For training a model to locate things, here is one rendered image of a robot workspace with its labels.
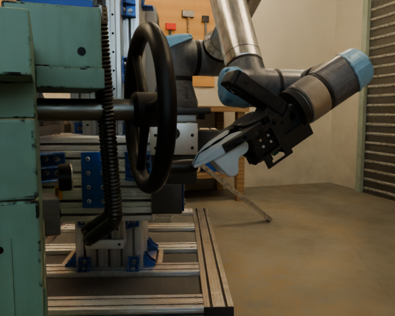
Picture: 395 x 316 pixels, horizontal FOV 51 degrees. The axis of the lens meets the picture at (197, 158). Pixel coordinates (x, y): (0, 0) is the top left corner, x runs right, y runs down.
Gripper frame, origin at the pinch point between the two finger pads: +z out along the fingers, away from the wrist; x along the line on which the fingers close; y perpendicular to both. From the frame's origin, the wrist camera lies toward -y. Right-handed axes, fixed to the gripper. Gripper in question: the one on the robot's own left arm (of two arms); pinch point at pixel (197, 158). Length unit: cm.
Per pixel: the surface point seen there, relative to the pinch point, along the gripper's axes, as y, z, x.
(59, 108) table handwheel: -17.0, 13.8, 7.0
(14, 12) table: -26.4, 13.5, -20.1
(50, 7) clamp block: -29.7, 7.4, 2.9
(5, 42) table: -24.6, 15.6, -20.1
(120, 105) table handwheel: -12.7, 5.1, 7.2
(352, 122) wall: 143, -240, 288
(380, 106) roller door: 125, -242, 244
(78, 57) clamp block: -22.0, 7.7, 2.9
